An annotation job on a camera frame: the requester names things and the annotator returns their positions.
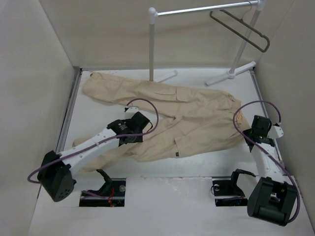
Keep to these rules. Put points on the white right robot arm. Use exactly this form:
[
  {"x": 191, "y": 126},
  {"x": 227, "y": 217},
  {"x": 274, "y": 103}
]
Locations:
[{"x": 267, "y": 195}]

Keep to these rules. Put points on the beige cargo trousers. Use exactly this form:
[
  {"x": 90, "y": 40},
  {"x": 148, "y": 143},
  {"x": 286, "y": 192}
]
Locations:
[{"x": 194, "y": 120}]

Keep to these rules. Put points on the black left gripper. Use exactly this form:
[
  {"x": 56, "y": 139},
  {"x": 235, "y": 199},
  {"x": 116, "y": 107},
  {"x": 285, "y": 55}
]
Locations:
[{"x": 138, "y": 139}]

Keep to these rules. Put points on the white clothes rack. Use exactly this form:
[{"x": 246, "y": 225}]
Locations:
[{"x": 234, "y": 70}]

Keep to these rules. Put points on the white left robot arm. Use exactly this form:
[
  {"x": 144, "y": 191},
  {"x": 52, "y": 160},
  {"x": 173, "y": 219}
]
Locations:
[{"x": 58, "y": 170}]

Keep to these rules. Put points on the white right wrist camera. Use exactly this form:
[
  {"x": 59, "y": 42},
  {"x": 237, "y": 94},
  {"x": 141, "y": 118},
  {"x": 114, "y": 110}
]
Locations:
[{"x": 275, "y": 131}]

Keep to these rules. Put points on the right metal table rail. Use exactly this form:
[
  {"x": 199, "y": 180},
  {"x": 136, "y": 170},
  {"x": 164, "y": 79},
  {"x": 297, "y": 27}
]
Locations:
[{"x": 263, "y": 105}]

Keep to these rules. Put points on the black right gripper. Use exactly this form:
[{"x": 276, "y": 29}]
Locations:
[{"x": 246, "y": 132}]

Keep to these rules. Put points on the metal table rail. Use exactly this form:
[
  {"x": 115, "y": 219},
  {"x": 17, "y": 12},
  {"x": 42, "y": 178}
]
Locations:
[
  {"x": 263, "y": 105},
  {"x": 69, "y": 109}
]

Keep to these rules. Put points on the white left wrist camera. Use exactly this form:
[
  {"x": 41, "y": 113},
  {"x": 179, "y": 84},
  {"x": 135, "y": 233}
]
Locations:
[{"x": 130, "y": 111}]

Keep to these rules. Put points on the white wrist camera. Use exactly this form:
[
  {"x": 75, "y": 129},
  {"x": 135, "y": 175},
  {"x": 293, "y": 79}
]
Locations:
[
  {"x": 130, "y": 111},
  {"x": 275, "y": 131}
]

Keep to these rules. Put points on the left metal table rail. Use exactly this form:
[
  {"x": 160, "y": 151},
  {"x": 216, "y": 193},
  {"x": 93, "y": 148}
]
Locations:
[{"x": 69, "y": 109}]

